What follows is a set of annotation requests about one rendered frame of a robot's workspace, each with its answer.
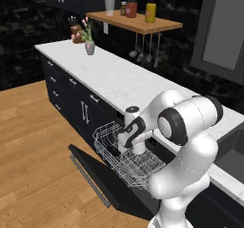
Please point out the black sink cabinet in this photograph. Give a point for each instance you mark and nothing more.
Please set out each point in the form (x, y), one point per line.
(222, 209)

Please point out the red jar with black lid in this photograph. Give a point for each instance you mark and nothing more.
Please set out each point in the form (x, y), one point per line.
(131, 10)

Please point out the black dishwasher door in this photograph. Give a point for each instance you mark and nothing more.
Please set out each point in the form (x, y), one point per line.
(105, 177)

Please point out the grey vase with pink flowers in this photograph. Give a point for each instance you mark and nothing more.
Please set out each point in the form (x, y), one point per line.
(90, 47)

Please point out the hanging metal spoon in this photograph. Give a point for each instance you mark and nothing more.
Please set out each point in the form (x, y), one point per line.
(149, 58)
(140, 57)

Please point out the hanging metal ladle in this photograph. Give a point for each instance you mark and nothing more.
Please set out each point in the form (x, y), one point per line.
(133, 53)

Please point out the grey framed window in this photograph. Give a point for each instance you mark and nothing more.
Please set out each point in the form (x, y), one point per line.
(222, 25)

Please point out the wooden wall shelf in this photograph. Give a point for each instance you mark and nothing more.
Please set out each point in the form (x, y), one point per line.
(136, 23)

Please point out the white wall socket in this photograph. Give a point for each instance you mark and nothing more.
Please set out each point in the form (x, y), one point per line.
(105, 28)

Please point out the yellow bottle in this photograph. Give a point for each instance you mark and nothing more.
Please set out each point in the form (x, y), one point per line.
(151, 14)

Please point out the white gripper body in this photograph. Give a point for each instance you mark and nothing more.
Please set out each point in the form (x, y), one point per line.
(138, 148)

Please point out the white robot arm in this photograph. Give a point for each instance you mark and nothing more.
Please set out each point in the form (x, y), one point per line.
(190, 161)

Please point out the clear glass cup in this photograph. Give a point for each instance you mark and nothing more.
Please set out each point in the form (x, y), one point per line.
(110, 7)

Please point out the small amber jar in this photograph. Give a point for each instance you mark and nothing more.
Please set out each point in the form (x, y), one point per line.
(123, 10)

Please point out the black cupboard door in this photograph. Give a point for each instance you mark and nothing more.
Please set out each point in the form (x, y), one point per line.
(77, 111)
(97, 120)

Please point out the dark sink basin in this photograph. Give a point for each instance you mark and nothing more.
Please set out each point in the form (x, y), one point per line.
(232, 149)

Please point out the hanging metal spatula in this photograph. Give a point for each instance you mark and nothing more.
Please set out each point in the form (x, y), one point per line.
(156, 60)

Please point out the black drawer front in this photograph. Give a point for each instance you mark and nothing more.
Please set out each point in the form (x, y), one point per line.
(66, 113)
(101, 107)
(58, 71)
(64, 101)
(62, 87)
(78, 88)

